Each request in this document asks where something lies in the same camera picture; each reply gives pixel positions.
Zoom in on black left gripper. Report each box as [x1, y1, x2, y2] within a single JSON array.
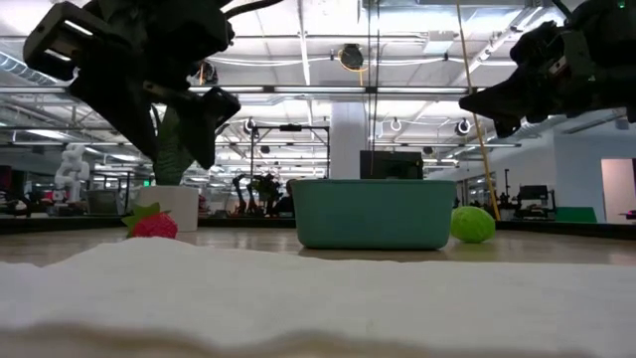
[[68, 0, 242, 171]]

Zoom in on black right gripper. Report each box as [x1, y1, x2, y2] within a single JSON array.
[[458, 21, 603, 140]]

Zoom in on red strawberry with green leaves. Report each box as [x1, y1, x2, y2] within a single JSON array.
[[121, 202, 179, 241]]

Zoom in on green lime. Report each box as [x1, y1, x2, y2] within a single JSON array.
[[449, 206, 497, 245]]

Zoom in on teal plastic tupperware container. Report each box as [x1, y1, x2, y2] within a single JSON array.
[[290, 178, 458, 251]]

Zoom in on green snake plant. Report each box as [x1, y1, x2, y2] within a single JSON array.
[[151, 103, 200, 188]]

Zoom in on black background monitor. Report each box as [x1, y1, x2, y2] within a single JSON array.
[[514, 184, 557, 221]]

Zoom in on white plant pot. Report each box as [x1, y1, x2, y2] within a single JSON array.
[[135, 185, 201, 234]]

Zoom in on black background robot arms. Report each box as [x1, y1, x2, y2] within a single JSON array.
[[231, 172, 285, 219]]

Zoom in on white folded towel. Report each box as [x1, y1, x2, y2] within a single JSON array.
[[0, 237, 636, 358]]

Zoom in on yellow hanging cable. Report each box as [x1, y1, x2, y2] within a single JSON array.
[[455, 0, 502, 222]]

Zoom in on black background rig frame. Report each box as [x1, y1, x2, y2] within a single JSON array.
[[249, 123, 331, 181]]

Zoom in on thin black power cable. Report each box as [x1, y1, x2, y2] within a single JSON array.
[[367, 0, 383, 178]]

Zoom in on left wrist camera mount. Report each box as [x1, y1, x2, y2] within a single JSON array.
[[22, 1, 98, 84]]

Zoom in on black aluminium table frame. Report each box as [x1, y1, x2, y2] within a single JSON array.
[[0, 215, 636, 241]]

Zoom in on ceiling cable reel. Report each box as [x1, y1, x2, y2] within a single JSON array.
[[338, 43, 368, 73]]

